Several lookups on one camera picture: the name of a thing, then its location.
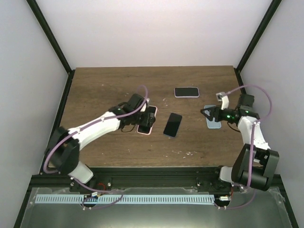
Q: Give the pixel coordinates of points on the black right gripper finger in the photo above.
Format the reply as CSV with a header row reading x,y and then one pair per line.
x,y
209,116
207,110

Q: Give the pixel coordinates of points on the black frame post left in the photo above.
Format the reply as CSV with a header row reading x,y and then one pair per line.
x,y
49,34

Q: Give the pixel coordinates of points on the blue phone black screen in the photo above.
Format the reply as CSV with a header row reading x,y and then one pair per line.
x,y
172,125

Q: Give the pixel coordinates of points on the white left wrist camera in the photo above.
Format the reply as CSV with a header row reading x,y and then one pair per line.
x,y
145,106

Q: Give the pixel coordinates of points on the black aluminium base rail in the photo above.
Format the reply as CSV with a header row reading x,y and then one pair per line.
x,y
201,179

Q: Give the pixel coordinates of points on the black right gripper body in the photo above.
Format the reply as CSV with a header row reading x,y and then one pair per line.
x,y
218,118

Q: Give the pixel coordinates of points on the light blue slotted cable duct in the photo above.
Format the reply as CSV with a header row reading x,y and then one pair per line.
x,y
126,199

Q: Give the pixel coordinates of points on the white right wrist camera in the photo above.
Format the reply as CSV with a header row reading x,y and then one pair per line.
x,y
223,98

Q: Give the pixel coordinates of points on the black frame post right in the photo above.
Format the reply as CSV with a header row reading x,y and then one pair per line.
x,y
258,33

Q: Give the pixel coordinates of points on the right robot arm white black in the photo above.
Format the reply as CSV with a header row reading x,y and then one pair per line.
x,y
256,164

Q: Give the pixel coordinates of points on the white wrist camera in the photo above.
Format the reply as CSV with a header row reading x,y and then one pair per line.
x,y
223,98
145,106

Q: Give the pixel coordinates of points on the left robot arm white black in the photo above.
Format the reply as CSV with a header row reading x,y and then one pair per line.
x,y
63,149

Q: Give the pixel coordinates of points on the light blue phone case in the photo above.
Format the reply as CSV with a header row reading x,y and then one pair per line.
x,y
211,124

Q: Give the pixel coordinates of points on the phone in lilac case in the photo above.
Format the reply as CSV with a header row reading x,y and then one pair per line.
x,y
186,92

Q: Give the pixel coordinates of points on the black frame post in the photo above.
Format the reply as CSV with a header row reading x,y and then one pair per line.
x,y
49,34
258,33

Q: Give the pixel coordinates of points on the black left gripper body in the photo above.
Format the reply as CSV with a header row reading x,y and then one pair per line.
x,y
147,121

